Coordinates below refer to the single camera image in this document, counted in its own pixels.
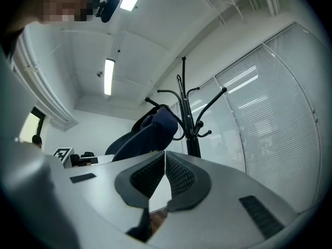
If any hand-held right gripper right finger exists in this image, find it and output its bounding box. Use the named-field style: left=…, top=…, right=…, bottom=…
left=147, top=150, right=299, bottom=249

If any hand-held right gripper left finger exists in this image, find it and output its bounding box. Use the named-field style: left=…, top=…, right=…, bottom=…
left=51, top=150, right=166, bottom=244

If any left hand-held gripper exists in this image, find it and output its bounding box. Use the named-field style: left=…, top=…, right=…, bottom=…
left=52, top=147, right=75, bottom=169

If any navy blue baseball cap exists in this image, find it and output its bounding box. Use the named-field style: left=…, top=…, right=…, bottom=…
left=104, top=105, right=179, bottom=163

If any black metal coat rack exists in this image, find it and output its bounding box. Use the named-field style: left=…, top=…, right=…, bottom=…
left=144, top=56, right=228, bottom=159

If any white table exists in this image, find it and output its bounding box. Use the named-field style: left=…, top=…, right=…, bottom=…
left=77, top=153, right=116, bottom=166

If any person's head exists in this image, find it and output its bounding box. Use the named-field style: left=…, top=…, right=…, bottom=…
left=24, top=0, right=97, bottom=23

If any white ceiling duct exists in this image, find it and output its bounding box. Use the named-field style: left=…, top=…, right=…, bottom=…
left=12, top=34, right=79, bottom=132

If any black head camera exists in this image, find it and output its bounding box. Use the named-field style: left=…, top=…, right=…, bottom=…
left=94, top=0, right=121, bottom=24

